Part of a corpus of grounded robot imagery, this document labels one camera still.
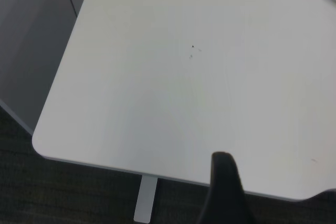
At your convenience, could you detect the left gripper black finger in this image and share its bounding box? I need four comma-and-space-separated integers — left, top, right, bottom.
197, 152, 254, 224

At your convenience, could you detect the white table leg foot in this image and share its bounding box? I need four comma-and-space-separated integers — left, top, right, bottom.
133, 175, 158, 224

